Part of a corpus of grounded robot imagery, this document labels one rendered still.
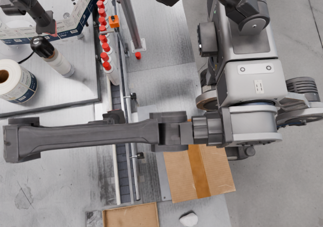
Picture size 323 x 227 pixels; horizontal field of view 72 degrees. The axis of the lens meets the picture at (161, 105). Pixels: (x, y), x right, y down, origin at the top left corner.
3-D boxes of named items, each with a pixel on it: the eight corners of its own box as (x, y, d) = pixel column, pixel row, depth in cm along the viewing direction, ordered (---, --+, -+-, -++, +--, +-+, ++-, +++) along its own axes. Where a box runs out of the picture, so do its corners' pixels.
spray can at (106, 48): (112, 60, 128) (100, 40, 108) (120, 61, 127) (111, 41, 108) (110, 69, 126) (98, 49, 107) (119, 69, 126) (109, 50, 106)
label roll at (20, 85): (39, 98, 124) (21, 89, 110) (4, 107, 123) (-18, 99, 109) (36, 67, 129) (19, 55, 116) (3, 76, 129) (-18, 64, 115)
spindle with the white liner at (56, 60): (59, 65, 129) (26, 34, 101) (74, 62, 129) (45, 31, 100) (59, 78, 126) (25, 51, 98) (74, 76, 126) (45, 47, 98)
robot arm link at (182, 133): (200, 144, 53) (198, 121, 54) (158, 145, 54) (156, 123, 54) (195, 139, 63) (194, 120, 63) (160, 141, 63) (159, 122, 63)
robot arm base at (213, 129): (221, 148, 60) (232, 142, 49) (192, 149, 61) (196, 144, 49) (218, 117, 63) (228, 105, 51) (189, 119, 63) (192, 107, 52)
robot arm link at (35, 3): (33, 6, 78) (35, -7, 80) (14, 6, 78) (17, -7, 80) (44, 18, 84) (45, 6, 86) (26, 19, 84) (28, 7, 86)
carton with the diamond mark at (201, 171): (161, 135, 116) (157, 125, 91) (206, 127, 116) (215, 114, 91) (173, 196, 107) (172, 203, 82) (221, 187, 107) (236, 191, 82)
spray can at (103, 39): (107, 56, 129) (95, 34, 109) (115, 52, 129) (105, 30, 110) (110, 63, 127) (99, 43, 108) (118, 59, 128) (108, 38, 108)
